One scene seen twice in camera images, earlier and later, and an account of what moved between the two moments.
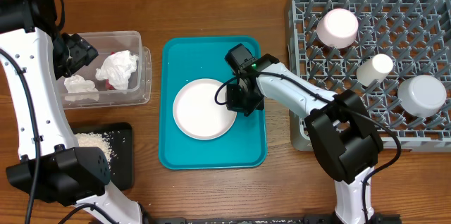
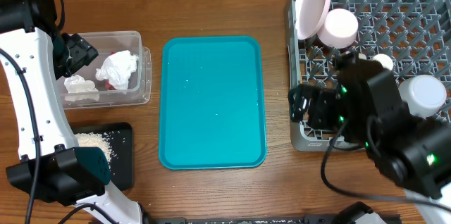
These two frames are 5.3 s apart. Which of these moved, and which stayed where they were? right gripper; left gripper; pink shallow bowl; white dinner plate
Moved: white dinner plate; right gripper
Stayed: pink shallow bowl; left gripper
